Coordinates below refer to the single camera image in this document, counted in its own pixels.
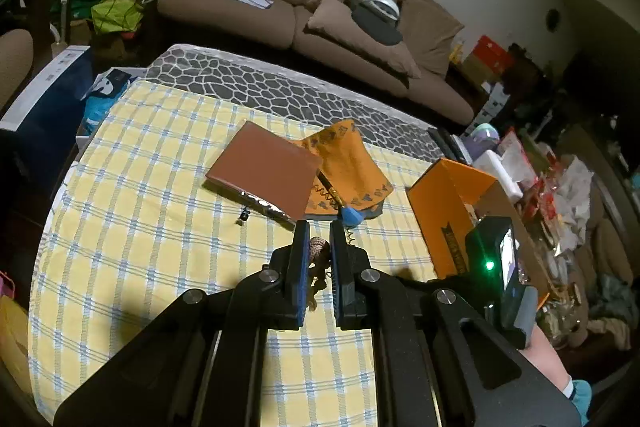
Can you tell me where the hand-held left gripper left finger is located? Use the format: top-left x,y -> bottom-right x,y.
52,219 -> 313,427

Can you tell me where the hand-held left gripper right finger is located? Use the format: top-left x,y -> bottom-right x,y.
329,223 -> 583,427

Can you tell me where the orange cardboard box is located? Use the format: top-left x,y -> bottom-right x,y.
406,158 -> 553,303

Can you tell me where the brown notebook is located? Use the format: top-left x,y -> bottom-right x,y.
202,120 -> 325,228

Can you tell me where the person's right forearm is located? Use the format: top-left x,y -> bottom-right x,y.
522,327 -> 596,415

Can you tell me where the blue tipped pen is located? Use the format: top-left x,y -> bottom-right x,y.
316,172 -> 367,228

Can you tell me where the pile of plastic bags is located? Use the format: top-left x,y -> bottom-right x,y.
515,132 -> 601,258

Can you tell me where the black remote control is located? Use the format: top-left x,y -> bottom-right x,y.
427,127 -> 463,162

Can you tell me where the pastel plastic container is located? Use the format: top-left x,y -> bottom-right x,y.
470,123 -> 501,152

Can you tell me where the orange printed cloth pouch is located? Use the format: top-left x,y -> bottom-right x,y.
292,119 -> 396,223

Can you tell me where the yellow plaid tablecloth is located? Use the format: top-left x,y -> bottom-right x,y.
27,83 -> 451,425

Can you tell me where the grey pebble pattern mat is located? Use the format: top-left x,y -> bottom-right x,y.
145,44 -> 448,168

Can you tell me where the red box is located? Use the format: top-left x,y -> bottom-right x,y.
472,36 -> 516,72

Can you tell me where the brown cushion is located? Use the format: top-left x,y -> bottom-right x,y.
306,0 -> 423,80
400,0 -> 466,80

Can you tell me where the black pad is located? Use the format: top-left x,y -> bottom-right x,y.
345,0 -> 405,46

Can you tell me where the blue printed bag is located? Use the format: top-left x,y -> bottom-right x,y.
80,67 -> 148,138

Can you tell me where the white round device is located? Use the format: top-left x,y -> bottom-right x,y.
361,0 -> 403,22

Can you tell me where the white and blue box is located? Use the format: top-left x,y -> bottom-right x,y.
0,46 -> 96,208

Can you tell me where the green bag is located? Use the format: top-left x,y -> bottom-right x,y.
90,0 -> 146,35

